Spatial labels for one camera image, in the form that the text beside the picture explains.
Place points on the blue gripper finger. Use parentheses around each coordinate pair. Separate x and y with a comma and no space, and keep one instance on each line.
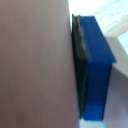
(98,60)

